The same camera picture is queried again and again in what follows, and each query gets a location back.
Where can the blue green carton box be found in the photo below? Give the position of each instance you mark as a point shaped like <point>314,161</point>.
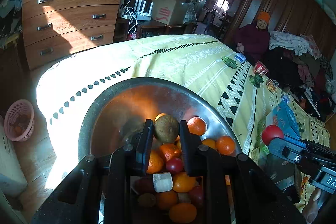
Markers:
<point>283,117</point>

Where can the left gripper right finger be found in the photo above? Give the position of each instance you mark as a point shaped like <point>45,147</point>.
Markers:
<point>190,152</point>

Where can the blue tissue pack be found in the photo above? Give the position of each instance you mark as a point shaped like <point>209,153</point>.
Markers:
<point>240,57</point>

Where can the green leaf vegetable centre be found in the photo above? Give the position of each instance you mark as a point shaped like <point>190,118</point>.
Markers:
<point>256,80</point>

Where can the person in purple jacket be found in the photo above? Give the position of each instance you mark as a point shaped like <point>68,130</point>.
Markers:
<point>252,40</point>

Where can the green leaf vegetable right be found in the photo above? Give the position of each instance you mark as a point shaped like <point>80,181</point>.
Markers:
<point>229,62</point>

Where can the pile of clothes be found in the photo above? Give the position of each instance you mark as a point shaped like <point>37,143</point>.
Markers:
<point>297,64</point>

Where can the brown kiwi fruit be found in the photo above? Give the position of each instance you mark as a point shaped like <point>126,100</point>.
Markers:
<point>166,129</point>

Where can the red tomato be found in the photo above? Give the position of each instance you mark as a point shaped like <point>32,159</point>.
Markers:
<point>271,132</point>

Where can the wooden wardrobe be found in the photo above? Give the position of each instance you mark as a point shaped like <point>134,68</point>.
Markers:
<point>298,17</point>

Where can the red snack cup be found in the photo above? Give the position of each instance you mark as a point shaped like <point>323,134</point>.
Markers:
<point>260,68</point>

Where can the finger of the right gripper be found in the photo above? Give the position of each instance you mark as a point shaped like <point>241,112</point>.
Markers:
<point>282,147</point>

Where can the wooden chest of drawers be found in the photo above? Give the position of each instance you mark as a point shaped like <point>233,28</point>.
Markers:
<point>53,29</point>

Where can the cardboard box with red print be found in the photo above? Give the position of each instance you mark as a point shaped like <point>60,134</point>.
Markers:
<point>169,12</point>

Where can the orange snack packet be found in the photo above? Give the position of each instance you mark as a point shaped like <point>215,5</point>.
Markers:
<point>271,86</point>

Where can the steel round bowl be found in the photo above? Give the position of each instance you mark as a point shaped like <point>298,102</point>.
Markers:
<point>121,111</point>

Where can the green leaf vegetable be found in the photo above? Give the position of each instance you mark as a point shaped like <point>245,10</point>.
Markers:
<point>256,80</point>
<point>229,62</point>

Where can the pink plastic basket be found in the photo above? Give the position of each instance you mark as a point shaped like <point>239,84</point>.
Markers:
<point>19,121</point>

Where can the white wifi router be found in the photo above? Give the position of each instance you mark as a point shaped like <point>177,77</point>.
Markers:
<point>142,10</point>

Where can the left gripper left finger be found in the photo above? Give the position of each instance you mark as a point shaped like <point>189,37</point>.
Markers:
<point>143,150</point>

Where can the black product box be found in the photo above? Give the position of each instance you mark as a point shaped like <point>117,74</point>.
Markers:
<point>285,175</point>

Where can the yellow patterned bed blanket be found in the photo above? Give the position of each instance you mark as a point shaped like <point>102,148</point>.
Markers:
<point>66,90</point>

